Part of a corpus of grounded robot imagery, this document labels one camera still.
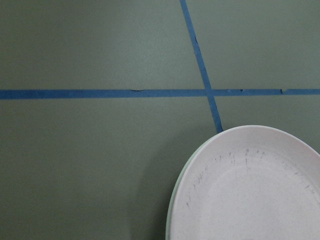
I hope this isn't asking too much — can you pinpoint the pink plate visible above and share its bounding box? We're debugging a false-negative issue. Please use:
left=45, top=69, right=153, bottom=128
left=170, top=125, right=320, bottom=240

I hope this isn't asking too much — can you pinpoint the cream plate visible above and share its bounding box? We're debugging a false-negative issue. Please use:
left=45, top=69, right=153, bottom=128
left=165, top=135, right=218, bottom=240

